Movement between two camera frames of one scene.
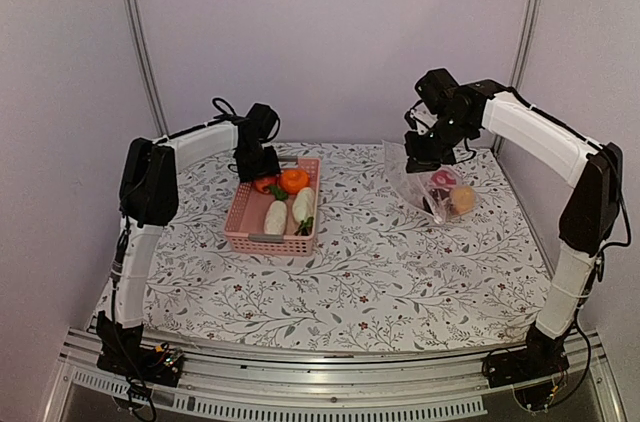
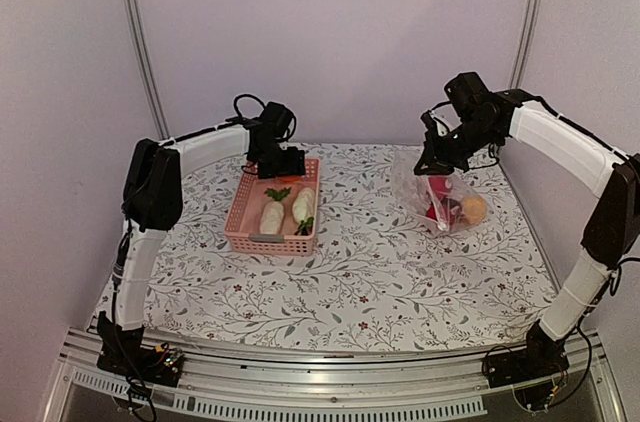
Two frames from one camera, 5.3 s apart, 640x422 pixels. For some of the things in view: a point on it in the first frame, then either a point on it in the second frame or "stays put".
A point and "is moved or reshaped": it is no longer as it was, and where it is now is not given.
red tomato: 263,184 -> 436,212
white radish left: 276,218 stays put
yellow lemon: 463,198 -> 474,209
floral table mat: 379,277 stays put
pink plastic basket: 276,213 stays put
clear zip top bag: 441,194 is moved or reshaped
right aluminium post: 530,21 stays put
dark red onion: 434,197 -> 453,205
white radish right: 303,206 stays put
